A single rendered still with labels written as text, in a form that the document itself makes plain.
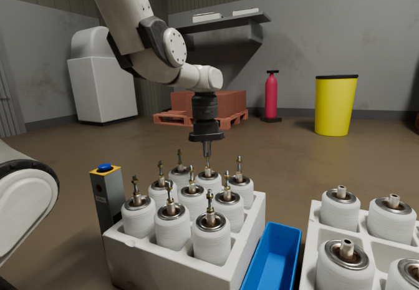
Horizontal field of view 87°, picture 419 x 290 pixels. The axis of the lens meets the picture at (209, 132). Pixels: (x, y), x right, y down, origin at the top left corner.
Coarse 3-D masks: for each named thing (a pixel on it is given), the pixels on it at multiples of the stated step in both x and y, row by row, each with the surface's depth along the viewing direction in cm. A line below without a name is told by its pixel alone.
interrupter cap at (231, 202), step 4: (220, 192) 68; (232, 192) 68; (216, 196) 66; (220, 196) 66; (232, 196) 66; (236, 196) 65; (216, 200) 63; (220, 200) 64; (224, 200) 64; (228, 200) 64; (232, 200) 63; (236, 200) 63; (220, 204) 62; (224, 204) 62; (228, 204) 61; (232, 204) 62
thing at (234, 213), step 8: (240, 200) 64; (216, 208) 62; (224, 208) 61; (232, 208) 61; (240, 208) 62; (232, 216) 61; (240, 216) 63; (232, 224) 62; (240, 224) 64; (232, 232) 63
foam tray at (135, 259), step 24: (264, 216) 82; (120, 240) 60; (144, 240) 60; (192, 240) 59; (240, 240) 58; (120, 264) 63; (144, 264) 58; (168, 264) 54; (192, 264) 51; (240, 264) 54; (144, 288) 61; (168, 288) 56; (192, 288) 52; (216, 288) 49; (240, 288) 55
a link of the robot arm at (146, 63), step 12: (132, 60) 47; (144, 60) 46; (156, 60) 45; (132, 72) 49; (144, 72) 48; (156, 72) 47; (168, 72) 48; (180, 72) 52; (192, 72) 58; (168, 84) 53; (180, 84) 55; (192, 84) 61
